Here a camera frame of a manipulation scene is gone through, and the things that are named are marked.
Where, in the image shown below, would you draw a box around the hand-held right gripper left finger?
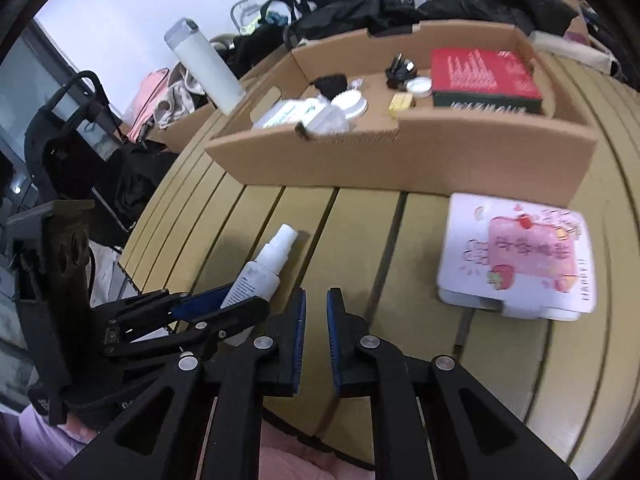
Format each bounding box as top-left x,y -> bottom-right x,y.
60,287 -> 307,480

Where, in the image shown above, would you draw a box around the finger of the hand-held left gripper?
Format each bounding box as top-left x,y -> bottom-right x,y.
95,284 -> 237,333
102,296 -> 271,360

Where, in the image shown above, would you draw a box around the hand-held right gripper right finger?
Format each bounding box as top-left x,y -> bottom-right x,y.
326,287 -> 578,480

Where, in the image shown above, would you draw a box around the white spray bottle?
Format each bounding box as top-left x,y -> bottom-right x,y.
220,223 -> 299,311

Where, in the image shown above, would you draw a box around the cardboard tray box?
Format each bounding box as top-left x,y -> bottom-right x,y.
204,19 -> 598,208

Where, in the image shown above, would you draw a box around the white translucent plastic bottle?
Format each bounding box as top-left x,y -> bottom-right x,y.
251,98 -> 351,140

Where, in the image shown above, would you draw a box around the small black object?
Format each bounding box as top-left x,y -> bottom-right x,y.
313,74 -> 348,97

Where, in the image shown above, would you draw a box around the black plug adapter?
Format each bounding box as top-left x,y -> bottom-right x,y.
385,53 -> 418,86

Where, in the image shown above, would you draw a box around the person's left forearm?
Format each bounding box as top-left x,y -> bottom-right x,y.
0,405 -> 97,480

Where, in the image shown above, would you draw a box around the pink fleece clothing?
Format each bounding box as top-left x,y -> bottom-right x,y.
259,417 -> 381,480

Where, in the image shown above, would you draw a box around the black stroller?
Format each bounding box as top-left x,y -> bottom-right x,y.
24,70 -> 171,248

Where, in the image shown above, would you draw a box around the brown cardboard box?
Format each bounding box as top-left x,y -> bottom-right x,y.
145,95 -> 221,153

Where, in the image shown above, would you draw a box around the glass balcony door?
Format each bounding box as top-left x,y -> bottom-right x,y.
0,20 -> 126,201

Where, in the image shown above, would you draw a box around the pink bag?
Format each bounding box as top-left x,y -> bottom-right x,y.
124,67 -> 173,145

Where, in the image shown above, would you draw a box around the white pink strawberry box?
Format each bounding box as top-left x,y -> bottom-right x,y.
436,192 -> 598,322

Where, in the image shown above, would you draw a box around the beige tote bag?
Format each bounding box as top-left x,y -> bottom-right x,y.
152,62 -> 208,131

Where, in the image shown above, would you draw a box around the white thermos bottle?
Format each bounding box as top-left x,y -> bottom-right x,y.
164,17 -> 247,116

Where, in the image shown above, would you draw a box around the red flat box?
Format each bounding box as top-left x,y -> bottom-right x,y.
430,47 -> 545,116

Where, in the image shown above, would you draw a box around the black cloth bag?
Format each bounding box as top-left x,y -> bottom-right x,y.
284,0 -> 426,42

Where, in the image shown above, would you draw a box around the open cardboard carton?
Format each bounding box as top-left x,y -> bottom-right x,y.
560,0 -> 601,48

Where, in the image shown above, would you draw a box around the black backpack blue straps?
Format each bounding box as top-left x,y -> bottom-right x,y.
220,0 -> 301,81

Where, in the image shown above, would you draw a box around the chrome metal frame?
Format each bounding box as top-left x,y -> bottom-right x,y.
231,0 -> 291,36

